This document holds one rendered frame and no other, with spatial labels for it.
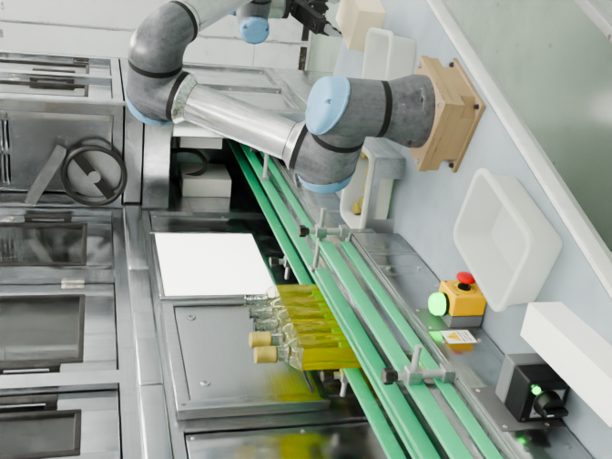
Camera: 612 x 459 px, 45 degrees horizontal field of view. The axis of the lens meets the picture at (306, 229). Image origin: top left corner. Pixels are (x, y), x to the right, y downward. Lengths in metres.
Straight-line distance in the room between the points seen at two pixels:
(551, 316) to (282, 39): 4.35
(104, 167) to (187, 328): 0.85
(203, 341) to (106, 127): 0.97
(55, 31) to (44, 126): 2.74
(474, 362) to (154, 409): 0.67
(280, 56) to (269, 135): 3.84
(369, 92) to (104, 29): 3.91
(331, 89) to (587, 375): 0.70
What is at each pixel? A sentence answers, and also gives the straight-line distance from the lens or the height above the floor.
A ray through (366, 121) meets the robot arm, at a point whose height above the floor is 0.97.
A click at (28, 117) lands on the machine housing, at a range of 2.53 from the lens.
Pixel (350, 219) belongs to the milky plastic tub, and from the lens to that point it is 1.96.
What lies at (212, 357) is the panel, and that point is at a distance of 1.77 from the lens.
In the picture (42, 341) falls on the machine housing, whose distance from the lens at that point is 1.91.
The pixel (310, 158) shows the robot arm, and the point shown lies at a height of 1.05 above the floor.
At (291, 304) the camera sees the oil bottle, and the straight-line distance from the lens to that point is 1.70.
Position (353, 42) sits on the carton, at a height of 0.82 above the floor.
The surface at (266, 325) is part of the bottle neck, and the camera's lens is 1.65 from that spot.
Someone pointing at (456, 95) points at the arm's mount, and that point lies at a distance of 1.50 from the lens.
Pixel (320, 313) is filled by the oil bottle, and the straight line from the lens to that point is 1.68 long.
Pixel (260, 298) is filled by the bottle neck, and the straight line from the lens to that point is 1.75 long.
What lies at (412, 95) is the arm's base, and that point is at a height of 0.88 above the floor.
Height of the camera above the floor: 1.48
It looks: 16 degrees down
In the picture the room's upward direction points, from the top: 90 degrees counter-clockwise
